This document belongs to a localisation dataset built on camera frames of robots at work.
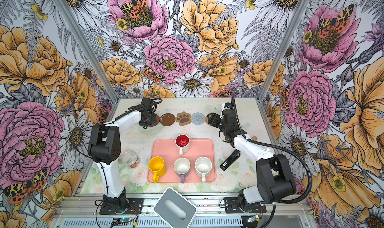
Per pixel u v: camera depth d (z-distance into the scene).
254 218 0.72
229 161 0.86
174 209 0.73
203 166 0.86
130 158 0.92
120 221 0.71
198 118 1.09
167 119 1.10
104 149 0.53
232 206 0.74
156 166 0.85
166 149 0.94
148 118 0.85
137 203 0.75
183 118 1.09
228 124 0.68
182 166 0.85
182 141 0.94
